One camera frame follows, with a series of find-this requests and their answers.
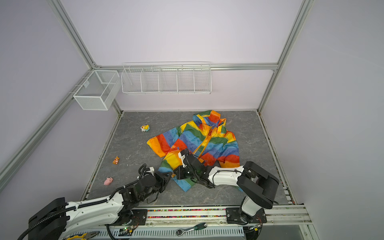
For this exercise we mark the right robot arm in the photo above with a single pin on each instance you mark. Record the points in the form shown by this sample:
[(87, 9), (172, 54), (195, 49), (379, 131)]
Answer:
[(259, 185)]

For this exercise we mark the rainbow striped jacket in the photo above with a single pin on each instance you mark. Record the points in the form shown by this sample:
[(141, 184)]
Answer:
[(205, 137)]

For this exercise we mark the yellow handled pliers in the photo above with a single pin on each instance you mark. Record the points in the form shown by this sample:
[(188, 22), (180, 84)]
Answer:
[(85, 236)]

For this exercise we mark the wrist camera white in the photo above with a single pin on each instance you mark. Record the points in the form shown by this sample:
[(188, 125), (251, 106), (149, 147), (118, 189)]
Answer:
[(151, 170), (182, 157)]

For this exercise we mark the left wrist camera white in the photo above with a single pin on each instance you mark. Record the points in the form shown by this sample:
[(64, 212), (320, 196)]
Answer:
[(151, 170)]

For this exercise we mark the long white wire basket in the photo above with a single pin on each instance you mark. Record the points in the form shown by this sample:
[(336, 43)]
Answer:
[(167, 78)]

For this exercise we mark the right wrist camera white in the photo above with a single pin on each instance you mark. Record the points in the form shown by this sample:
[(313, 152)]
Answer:
[(182, 157)]

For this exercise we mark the small orange toy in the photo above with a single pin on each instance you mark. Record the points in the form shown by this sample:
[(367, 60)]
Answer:
[(116, 160)]

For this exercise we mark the small yellow duck toy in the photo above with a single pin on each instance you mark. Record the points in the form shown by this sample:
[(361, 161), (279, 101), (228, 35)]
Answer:
[(145, 128)]

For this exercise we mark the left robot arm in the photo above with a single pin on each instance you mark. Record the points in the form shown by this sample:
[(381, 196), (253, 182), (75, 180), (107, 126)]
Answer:
[(60, 219)]

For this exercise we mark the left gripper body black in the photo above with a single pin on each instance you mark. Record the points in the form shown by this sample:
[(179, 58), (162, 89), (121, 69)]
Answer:
[(160, 185)]

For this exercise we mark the white mesh box basket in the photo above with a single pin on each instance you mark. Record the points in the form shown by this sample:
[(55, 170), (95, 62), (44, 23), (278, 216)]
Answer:
[(99, 90)]

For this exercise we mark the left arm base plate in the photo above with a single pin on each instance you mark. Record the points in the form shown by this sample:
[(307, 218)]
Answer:
[(135, 217)]

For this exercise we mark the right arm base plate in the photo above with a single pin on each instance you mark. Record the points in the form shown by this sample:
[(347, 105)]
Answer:
[(237, 216)]

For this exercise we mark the white slotted cable duct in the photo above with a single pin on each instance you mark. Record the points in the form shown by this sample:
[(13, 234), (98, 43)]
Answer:
[(170, 233)]

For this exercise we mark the small pink pig toy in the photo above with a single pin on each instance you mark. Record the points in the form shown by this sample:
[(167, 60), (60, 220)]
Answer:
[(108, 181)]

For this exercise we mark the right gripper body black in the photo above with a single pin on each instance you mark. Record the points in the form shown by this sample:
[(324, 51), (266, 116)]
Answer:
[(185, 173)]

